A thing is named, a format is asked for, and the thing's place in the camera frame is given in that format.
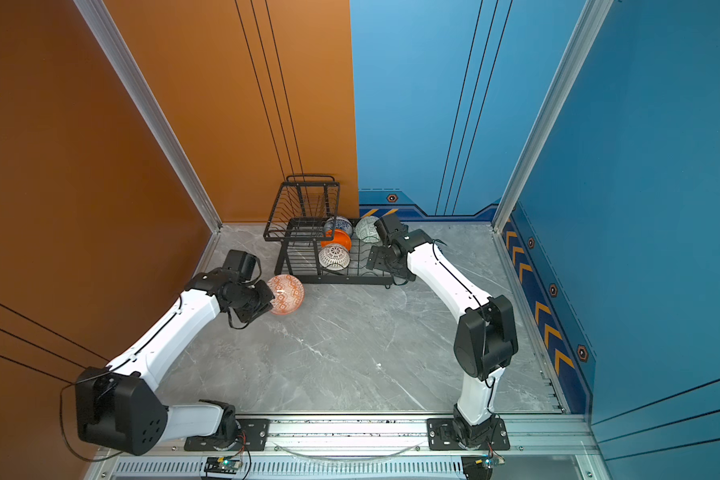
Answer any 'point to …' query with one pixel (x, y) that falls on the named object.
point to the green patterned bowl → (366, 229)
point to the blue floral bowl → (341, 223)
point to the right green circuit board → (489, 461)
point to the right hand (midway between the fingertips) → (383, 266)
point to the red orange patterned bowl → (289, 294)
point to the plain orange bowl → (340, 237)
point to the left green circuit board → (222, 465)
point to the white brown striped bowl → (334, 257)
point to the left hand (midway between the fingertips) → (277, 295)
